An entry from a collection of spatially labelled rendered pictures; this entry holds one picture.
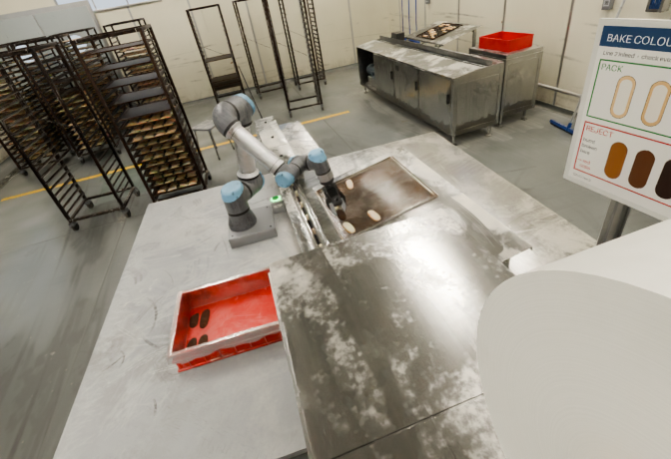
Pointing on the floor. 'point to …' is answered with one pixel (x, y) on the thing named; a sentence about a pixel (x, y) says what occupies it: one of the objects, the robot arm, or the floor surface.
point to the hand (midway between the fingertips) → (339, 212)
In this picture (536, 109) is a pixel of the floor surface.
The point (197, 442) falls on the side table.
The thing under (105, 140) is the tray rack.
